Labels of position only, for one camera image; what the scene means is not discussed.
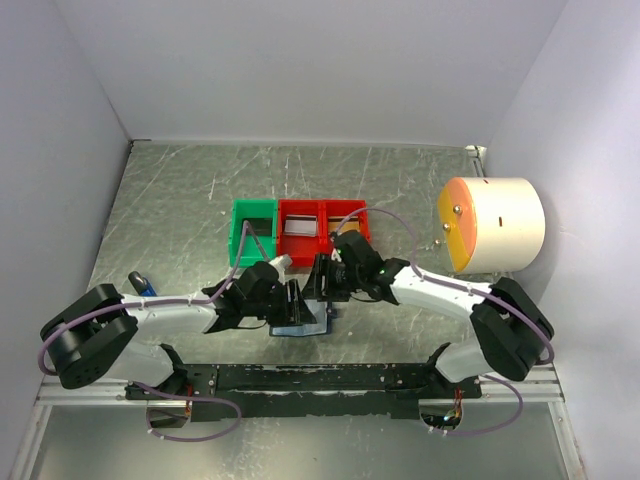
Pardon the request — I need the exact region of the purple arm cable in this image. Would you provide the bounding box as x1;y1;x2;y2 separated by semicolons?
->
38;222;271;444
332;207;556;437

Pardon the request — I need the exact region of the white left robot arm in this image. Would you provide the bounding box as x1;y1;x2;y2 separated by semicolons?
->
38;256;328;399

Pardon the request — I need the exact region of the red plastic bin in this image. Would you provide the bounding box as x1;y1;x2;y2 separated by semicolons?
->
324;199;371;254
276;199;328;268

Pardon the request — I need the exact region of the silver credit card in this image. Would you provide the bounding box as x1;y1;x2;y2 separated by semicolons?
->
283;215;318;237

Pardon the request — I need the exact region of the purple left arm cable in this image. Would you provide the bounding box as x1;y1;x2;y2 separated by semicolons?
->
38;222;271;444

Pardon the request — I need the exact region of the blue leather card holder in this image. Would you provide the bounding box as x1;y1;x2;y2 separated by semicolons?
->
269;299;337;338

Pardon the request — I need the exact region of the blue black handled tool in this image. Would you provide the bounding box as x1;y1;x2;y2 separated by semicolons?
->
128;271;156;297

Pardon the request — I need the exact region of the red plastic bin right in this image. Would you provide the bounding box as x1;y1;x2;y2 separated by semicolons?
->
324;199;371;254

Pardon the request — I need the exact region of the gold credit card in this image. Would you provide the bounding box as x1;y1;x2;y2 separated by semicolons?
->
328;216;360;235

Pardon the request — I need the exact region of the green plastic bin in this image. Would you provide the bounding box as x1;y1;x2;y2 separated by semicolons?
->
228;198;278;268

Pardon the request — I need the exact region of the black credit card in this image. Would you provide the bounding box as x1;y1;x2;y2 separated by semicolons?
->
246;218;273;237

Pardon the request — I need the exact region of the red plastic bin middle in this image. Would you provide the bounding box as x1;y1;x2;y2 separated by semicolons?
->
276;199;328;268

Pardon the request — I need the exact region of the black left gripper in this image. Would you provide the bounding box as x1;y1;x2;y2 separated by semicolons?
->
244;277;317;327

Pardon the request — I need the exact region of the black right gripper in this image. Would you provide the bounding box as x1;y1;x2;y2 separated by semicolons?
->
302;253;364;302

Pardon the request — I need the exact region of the aluminium rail frame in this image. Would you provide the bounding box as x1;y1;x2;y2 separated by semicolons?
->
17;142;585;479

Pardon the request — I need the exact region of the cream cylinder orange yellow face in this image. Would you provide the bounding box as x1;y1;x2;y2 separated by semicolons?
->
434;177;546;275

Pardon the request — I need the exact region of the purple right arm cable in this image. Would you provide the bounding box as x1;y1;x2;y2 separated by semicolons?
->
332;207;556;437

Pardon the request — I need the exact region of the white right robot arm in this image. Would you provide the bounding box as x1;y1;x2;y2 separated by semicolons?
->
303;231;554;398

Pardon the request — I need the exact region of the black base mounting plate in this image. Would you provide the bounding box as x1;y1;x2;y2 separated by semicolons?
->
125;359;481;422

